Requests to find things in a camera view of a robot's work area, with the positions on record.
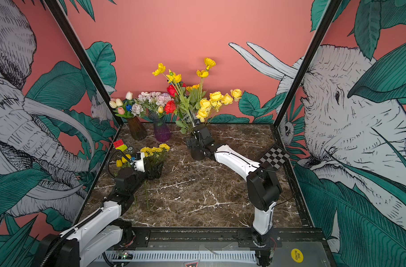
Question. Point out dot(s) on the black left frame post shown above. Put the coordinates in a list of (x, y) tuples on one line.
[(61, 18)]

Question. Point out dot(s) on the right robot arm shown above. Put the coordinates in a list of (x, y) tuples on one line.
[(263, 186)]

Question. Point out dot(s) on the black frame post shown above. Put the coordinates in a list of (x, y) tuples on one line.
[(321, 30), (61, 18)]

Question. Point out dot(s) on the checkerboard calibration plate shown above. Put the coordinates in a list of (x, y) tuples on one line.
[(275, 156)]

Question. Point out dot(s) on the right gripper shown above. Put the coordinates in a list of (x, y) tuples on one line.
[(193, 139)]

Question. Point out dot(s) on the black right frame post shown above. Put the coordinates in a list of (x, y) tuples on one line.
[(321, 30)]

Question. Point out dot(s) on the yellow rose bunch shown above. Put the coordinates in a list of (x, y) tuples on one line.
[(216, 101)]

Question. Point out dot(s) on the yellow carnation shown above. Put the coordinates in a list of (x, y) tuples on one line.
[(147, 151), (154, 149)]

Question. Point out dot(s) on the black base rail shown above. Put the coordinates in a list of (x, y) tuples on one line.
[(140, 237)]

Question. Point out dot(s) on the yellow carnation stem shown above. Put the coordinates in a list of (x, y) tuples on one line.
[(163, 149)]

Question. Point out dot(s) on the yellow poppy spray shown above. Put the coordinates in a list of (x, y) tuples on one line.
[(170, 76), (202, 74)]

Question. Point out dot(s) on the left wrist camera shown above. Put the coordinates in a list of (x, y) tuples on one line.
[(138, 161)]

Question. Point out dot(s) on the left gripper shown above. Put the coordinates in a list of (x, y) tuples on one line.
[(157, 174)]

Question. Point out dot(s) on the white ribbed cable duct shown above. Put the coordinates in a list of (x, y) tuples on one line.
[(241, 256)]

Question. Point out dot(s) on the cream tulip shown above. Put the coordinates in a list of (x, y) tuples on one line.
[(119, 102)]

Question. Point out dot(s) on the yellow flower bouquet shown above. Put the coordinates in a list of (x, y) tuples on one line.
[(192, 107)]

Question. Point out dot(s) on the white tulip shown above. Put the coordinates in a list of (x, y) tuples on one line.
[(129, 95)]

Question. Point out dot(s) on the yellow round sticker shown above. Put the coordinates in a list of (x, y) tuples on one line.
[(297, 255)]

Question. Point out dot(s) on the brown ribbed glass vase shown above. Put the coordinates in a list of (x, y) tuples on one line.
[(136, 128)]

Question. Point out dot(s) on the white purple hydrangea bunch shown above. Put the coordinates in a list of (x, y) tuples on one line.
[(151, 102)]

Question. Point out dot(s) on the red yellow cube block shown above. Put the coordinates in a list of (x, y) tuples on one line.
[(120, 145)]

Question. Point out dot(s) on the black vase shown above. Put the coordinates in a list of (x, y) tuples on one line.
[(197, 154)]

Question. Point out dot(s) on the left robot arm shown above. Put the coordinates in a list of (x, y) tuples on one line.
[(84, 242)]

